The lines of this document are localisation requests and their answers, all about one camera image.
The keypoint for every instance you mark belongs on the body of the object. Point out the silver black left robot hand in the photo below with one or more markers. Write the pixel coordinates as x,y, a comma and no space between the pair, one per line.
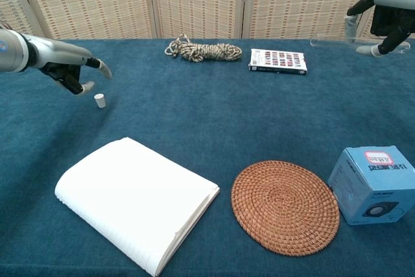
58,51

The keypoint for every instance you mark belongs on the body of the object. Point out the small white cap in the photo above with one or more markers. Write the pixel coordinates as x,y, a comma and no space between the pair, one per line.
100,101

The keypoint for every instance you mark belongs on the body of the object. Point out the clear glass tube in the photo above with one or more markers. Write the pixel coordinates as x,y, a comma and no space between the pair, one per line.
330,43

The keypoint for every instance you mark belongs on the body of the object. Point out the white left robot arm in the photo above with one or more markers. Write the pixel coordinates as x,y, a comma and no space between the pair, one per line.
13,51

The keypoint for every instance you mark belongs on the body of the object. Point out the white box with coloured pictures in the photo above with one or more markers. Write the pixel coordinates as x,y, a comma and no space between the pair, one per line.
279,61

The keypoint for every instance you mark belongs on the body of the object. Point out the dark blue tablecloth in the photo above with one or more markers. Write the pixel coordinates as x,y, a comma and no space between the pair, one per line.
194,111

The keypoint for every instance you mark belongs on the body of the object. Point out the white folded cloth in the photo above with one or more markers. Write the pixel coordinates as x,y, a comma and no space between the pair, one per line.
133,199

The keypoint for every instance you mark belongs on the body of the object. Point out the light blue cardboard box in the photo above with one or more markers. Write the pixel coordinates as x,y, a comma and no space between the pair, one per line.
366,186

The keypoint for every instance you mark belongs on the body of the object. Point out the round woven rattan coaster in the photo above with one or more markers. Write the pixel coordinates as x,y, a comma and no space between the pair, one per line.
285,207

